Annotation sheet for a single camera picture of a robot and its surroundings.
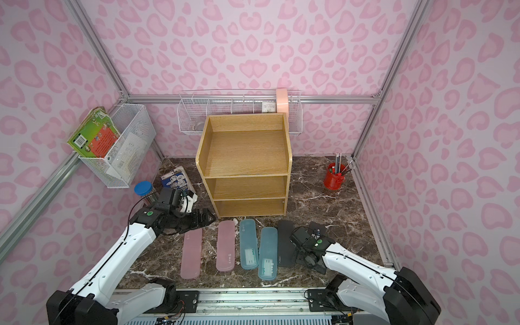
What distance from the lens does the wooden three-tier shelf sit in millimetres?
745

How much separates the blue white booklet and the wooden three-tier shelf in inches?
10.2

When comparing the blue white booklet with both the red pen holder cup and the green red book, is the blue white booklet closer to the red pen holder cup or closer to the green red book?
the green red book
